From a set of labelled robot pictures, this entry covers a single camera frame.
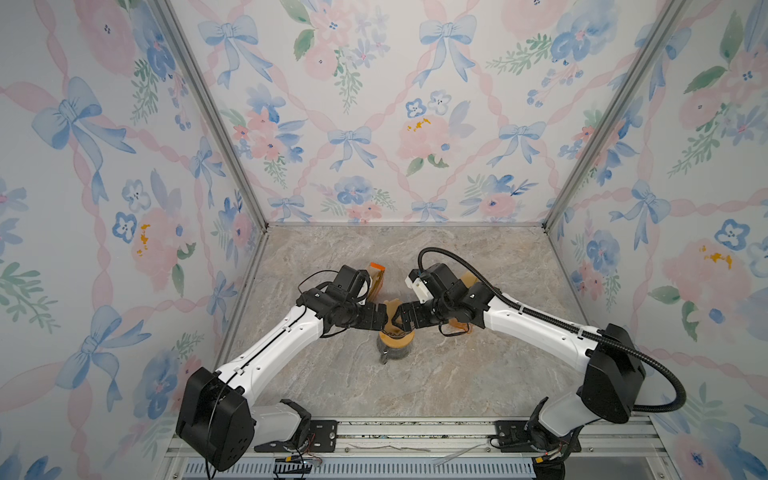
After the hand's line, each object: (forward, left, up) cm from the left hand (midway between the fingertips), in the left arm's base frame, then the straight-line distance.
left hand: (375, 315), depth 80 cm
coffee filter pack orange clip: (+18, 0, -5) cm, 19 cm away
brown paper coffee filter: (-1, -5, +6) cm, 8 cm away
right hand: (-1, -8, 0) cm, 8 cm away
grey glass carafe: (-7, -5, -9) cm, 13 cm away
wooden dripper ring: (-6, -6, -4) cm, 9 cm away
